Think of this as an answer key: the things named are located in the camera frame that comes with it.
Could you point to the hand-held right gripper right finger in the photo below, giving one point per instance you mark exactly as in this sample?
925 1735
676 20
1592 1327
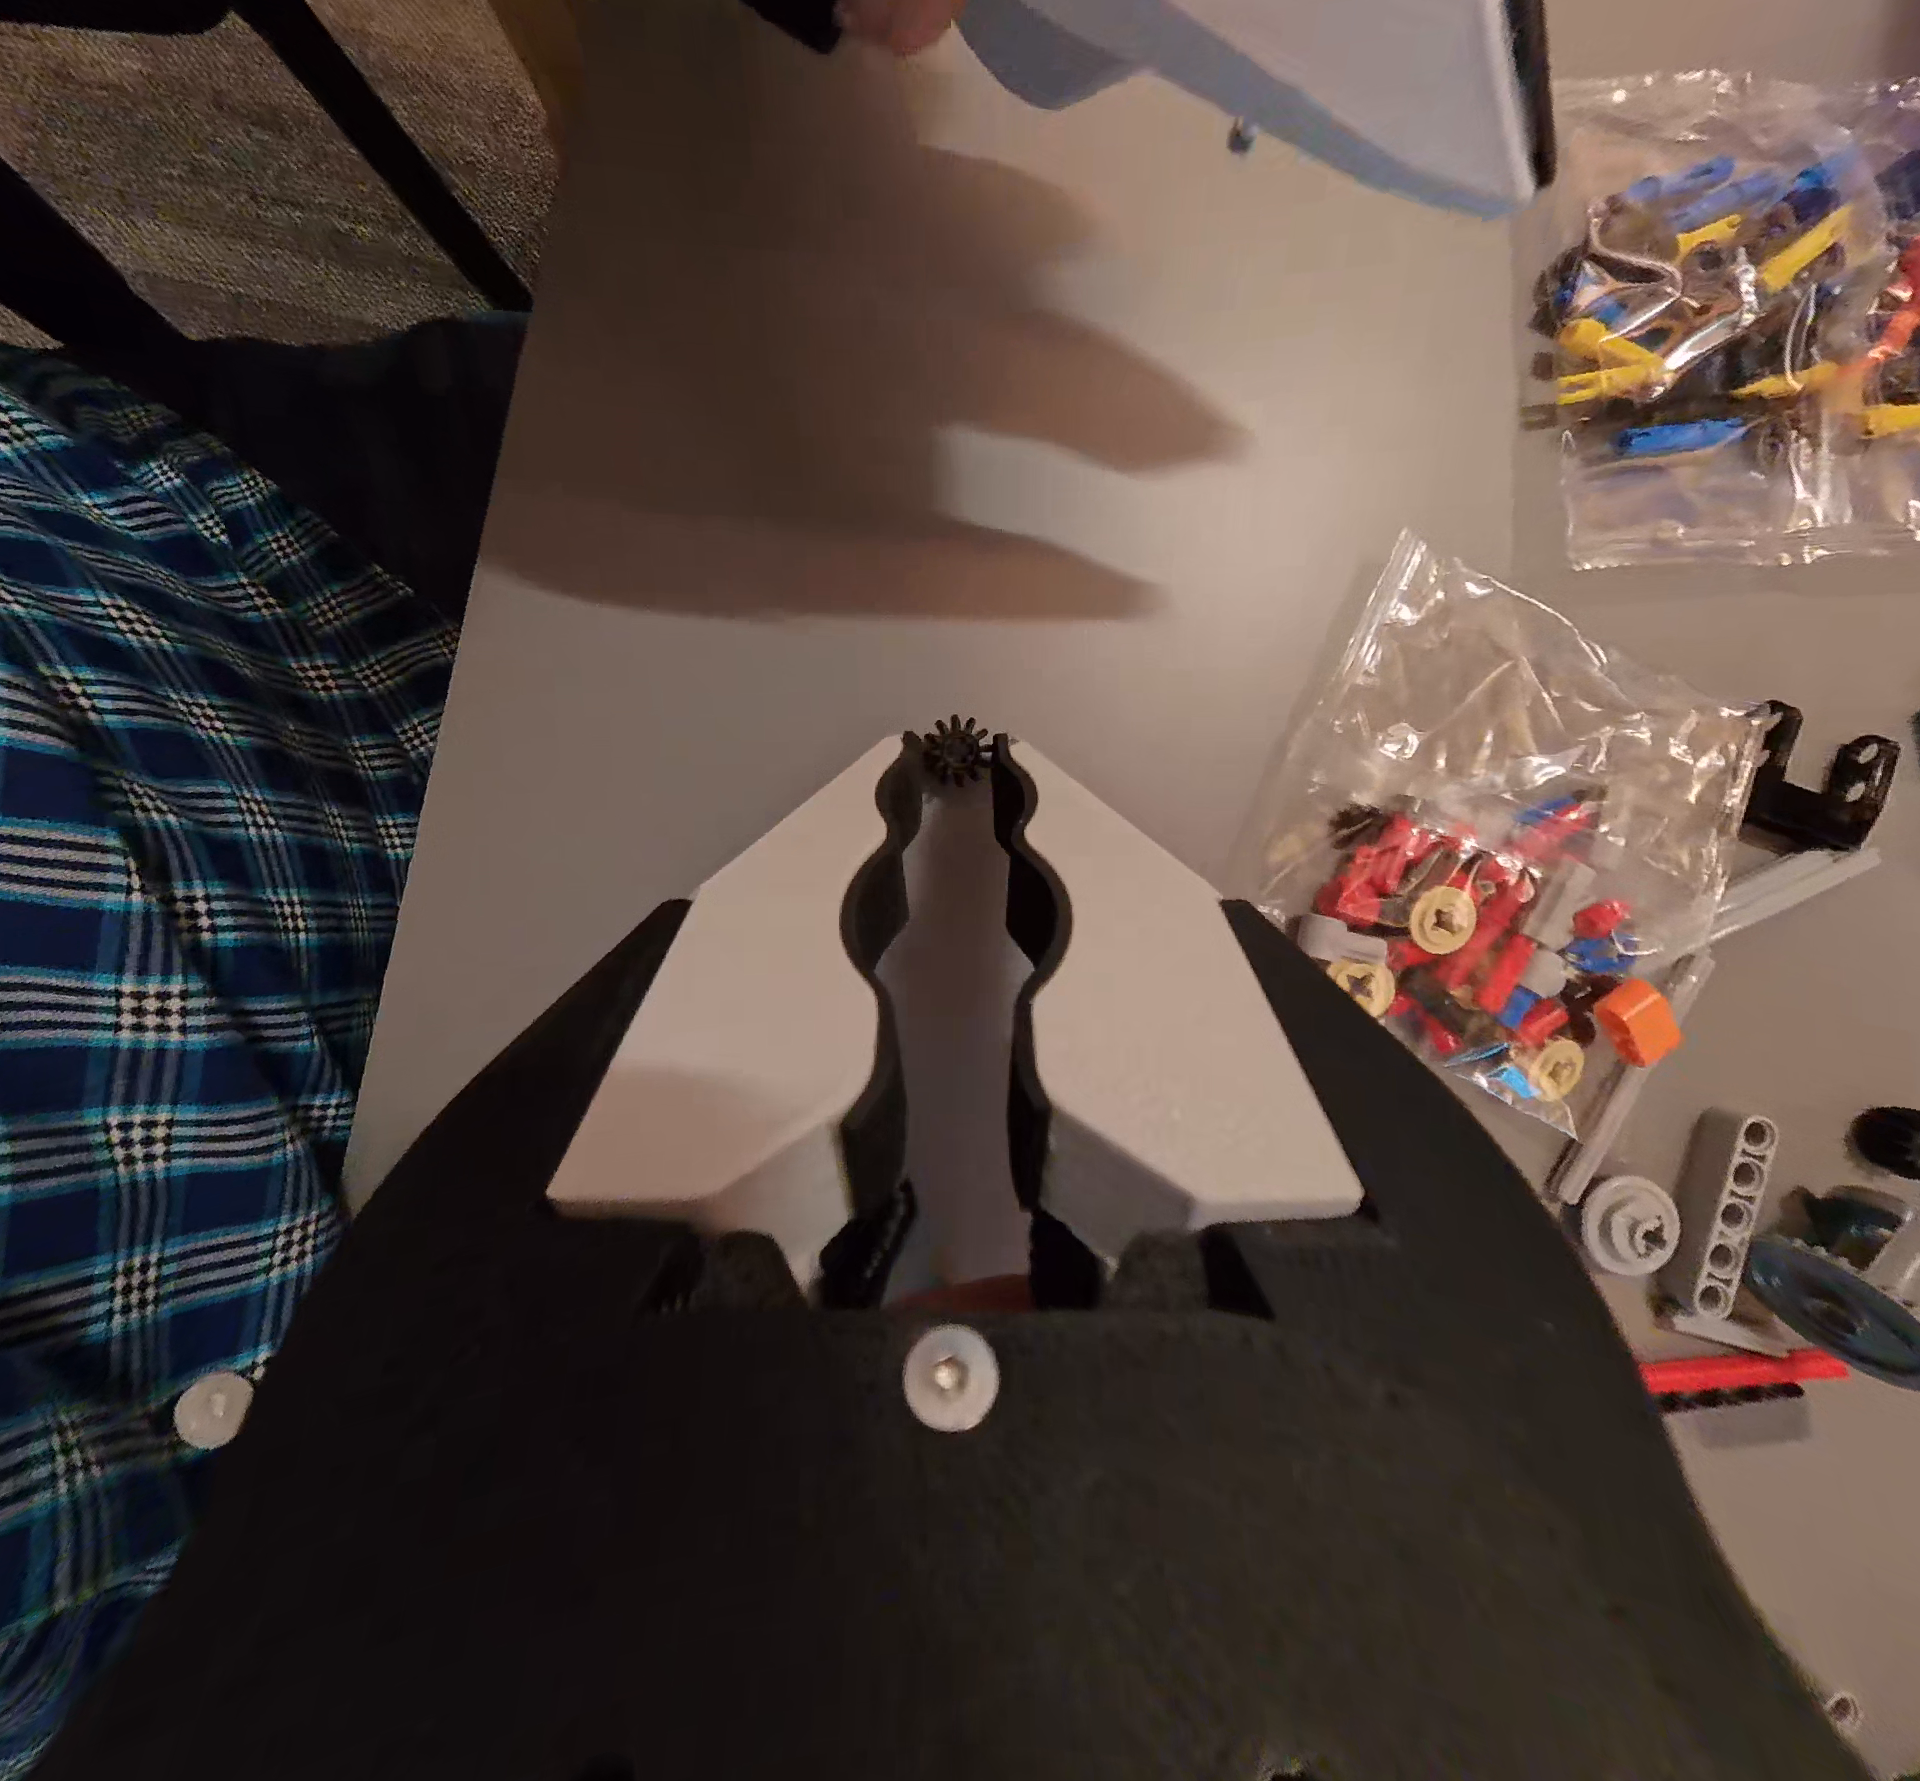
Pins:
1186 1047

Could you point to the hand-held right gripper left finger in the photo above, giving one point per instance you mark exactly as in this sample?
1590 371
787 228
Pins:
721 1016

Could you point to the small black lego gear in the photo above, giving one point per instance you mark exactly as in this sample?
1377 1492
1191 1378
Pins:
1893 1144
949 758

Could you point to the bag of red lego pins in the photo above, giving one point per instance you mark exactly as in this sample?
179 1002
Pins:
1468 912

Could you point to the grey lego axle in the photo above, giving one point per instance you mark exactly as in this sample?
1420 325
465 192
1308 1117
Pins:
1605 1119

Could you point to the grey lego pulley wheel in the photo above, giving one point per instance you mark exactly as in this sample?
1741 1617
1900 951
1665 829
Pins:
1627 1222

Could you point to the bag of yellow blue lego pins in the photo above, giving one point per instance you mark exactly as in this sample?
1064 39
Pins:
1709 342

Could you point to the light grey lego beam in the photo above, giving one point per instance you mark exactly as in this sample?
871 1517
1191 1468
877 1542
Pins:
1721 1210

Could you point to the thin grey lego axles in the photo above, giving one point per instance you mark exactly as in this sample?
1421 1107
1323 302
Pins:
1799 888

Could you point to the red lego axle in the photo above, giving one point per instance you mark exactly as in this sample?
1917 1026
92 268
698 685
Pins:
1740 1373

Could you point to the dark grey lego beam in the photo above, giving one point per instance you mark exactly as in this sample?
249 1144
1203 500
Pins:
1732 1395

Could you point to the large black lego gear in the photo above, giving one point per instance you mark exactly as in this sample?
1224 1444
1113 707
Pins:
1838 1301

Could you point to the grey lego connector block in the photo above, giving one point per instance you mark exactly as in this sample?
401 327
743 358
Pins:
1897 1264

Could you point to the person's blue plaid shirt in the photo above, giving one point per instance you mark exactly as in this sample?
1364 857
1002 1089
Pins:
149 912

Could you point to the black metal frame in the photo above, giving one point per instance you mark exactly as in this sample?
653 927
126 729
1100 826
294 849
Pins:
381 138

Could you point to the black lego bracket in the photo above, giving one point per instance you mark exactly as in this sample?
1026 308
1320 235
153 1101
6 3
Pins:
1815 790

